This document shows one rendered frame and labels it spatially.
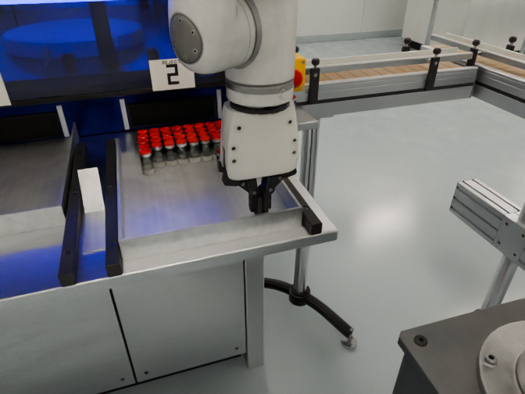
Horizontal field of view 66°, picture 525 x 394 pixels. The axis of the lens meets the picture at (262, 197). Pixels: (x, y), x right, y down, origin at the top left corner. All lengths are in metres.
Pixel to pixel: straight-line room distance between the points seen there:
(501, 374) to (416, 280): 1.41
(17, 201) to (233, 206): 0.36
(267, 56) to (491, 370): 0.41
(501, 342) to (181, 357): 1.01
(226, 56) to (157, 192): 0.36
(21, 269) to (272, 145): 0.37
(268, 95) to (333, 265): 1.47
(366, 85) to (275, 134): 0.66
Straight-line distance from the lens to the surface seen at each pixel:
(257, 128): 0.51
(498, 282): 1.53
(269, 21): 0.45
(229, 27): 0.40
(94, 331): 1.24
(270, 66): 0.47
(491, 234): 1.47
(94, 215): 0.69
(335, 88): 1.11
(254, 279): 1.20
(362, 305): 1.74
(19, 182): 0.84
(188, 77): 0.87
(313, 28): 6.07
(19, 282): 0.61
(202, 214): 0.65
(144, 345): 1.30
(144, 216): 0.66
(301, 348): 1.57
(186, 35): 0.42
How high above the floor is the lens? 1.25
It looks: 33 degrees down
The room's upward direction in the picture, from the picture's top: straight up
